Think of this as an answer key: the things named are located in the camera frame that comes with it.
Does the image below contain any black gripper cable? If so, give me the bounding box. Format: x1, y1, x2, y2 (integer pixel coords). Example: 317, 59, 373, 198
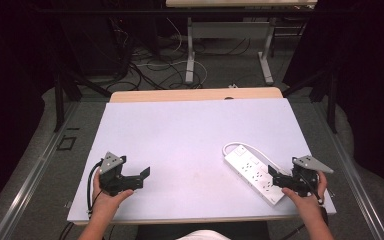
85, 159, 105, 220
299, 172, 330, 228

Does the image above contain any person's right hand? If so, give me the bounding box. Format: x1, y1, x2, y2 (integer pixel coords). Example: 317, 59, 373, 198
281, 170, 329, 221

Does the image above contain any dark curtain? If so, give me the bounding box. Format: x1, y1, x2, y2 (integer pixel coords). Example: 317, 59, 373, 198
283, 0, 384, 198
0, 0, 61, 221

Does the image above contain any white power strip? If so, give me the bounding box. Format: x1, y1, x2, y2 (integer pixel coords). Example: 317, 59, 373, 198
223, 144, 286, 206

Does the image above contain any square floor socket cover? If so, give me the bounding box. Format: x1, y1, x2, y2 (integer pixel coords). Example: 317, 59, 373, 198
56, 135, 78, 152

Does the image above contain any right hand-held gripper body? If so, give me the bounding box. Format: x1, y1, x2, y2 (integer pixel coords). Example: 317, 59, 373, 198
281, 155, 335, 198

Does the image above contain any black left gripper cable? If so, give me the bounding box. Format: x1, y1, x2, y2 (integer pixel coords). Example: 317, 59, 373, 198
85, 159, 105, 220

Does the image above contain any tangle of floor cables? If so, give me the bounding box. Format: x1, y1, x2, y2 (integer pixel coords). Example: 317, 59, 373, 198
107, 16, 252, 92

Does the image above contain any person's white shirt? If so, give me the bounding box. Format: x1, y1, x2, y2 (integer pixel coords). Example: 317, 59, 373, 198
175, 229, 232, 240

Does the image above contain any aluminium floor rail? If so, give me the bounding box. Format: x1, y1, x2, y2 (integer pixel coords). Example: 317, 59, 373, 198
312, 101, 384, 240
0, 101, 81, 240

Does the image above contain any wooden table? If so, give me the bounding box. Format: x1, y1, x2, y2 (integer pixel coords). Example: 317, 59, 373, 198
109, 86, 284, 104

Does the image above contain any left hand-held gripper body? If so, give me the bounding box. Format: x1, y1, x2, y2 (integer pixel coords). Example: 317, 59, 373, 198
98, 151, 130, 197

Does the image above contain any black metal stand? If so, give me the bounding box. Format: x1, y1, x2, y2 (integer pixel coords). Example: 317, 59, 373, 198
53, 65, 113, 133
281, 65, 338, 135

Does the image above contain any white desk with metal legs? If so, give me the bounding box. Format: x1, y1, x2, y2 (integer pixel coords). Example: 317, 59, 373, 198
165, 0, 318, 86

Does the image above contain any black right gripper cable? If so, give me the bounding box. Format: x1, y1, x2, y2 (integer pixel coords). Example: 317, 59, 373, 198
299, 172, 330, 228

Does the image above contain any person's left hand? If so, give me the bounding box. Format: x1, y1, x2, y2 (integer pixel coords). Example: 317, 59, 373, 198
91, 169, 135, 219

